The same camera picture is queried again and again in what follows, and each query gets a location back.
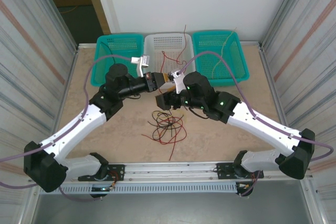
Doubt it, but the teal plastic basket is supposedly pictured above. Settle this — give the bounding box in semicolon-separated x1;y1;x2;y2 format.
90;33;145;90
192;30;250;88

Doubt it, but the white plastic basket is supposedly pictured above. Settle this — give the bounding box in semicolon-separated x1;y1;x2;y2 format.
143;33;197;89

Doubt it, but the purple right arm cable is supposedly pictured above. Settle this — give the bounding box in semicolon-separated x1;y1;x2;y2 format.
180;51;335;198

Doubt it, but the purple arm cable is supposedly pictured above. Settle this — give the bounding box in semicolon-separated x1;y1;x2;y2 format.
180;51;335;198
0;55;140;203

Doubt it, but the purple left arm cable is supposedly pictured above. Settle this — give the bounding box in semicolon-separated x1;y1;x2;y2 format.
0;55;140;203

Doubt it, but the aluminium table frame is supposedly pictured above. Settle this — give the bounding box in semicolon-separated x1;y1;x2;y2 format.
25;40;316;184

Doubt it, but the wooden door frame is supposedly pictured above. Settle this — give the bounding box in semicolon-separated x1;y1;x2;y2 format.
81;0;121;36

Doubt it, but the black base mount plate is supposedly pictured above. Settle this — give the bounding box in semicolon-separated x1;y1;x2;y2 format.
216;163;265;180
78;164;125;182

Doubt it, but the perforated grey cable duct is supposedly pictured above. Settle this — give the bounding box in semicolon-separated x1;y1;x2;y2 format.
38;183;238;195

